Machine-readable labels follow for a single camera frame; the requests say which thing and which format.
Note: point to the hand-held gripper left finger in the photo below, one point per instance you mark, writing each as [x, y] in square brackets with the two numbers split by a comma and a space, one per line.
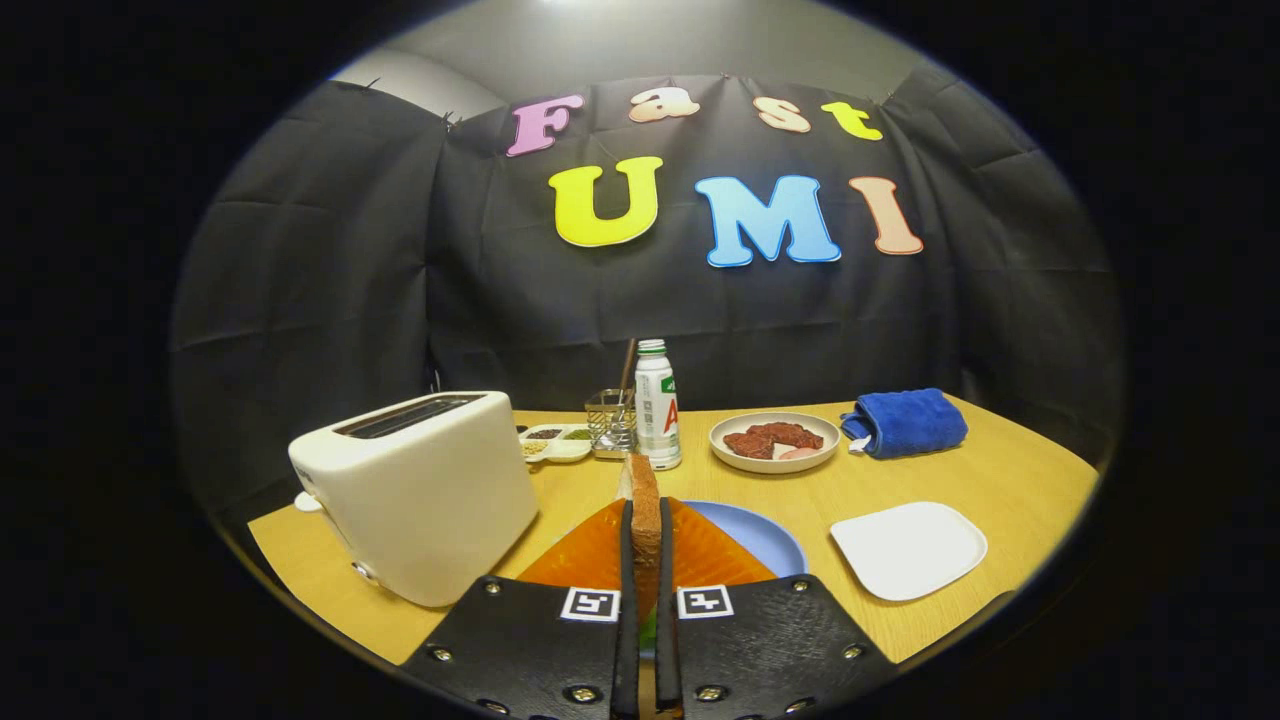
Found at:
[628, 620]

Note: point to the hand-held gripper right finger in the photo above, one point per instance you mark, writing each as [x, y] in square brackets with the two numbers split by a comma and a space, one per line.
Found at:
[666, 620]

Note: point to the toasted bread slice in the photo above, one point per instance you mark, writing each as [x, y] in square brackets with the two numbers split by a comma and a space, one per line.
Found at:
[645, 520]

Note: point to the blue round plate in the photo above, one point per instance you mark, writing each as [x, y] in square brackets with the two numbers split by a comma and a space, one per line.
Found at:
[760, 535]

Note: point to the beige round plate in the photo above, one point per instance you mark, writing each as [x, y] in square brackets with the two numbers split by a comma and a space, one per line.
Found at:
[725, 462]

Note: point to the white divided condiment dish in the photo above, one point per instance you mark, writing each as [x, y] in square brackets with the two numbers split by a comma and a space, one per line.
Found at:
[560, 447]

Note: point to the brown meat patty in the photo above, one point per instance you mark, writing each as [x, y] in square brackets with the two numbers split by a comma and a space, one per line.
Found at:
[748, 445]
[795, 435]

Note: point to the white drink bottle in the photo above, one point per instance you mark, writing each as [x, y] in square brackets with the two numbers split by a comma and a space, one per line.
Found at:
[657, 410]

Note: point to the pink ham slice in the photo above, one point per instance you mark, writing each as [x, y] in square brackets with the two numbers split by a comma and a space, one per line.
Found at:
[800, 453]

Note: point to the white toaster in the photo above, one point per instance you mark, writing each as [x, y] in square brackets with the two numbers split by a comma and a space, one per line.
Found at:
[430, 510]

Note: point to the white square plate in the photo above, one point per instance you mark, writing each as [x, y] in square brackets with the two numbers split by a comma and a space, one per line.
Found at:
[905, 550]

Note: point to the brown chopstick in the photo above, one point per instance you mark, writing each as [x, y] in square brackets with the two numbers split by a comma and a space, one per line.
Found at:
[628, 370]

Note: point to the blue towel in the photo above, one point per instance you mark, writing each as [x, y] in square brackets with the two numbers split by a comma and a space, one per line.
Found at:
[910, 425]

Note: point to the black backdrop cloth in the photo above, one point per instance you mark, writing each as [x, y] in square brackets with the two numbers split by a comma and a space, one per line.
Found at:
[400, 250]

